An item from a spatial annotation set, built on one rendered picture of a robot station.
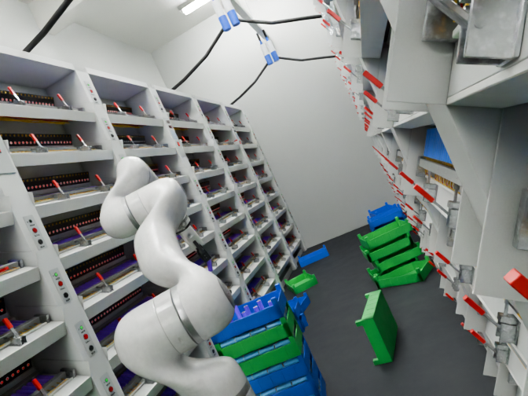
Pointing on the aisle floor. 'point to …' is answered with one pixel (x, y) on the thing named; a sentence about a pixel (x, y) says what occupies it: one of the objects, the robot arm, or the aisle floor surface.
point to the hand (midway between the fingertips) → (204, 255)
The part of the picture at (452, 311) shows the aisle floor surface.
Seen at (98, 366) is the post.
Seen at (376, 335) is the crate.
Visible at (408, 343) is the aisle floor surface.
